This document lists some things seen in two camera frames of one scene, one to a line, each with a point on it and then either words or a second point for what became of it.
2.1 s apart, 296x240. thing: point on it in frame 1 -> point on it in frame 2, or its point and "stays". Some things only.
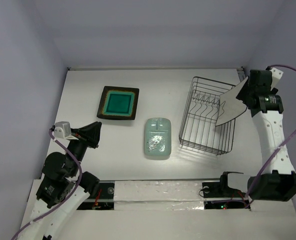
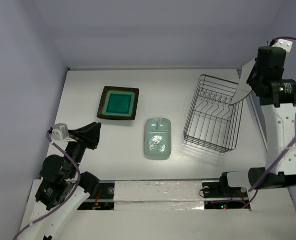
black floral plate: (101, 114) stays
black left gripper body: (83, 135) stays
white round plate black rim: (230, 106) -> (243, 89)
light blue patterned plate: (157, 137) stays
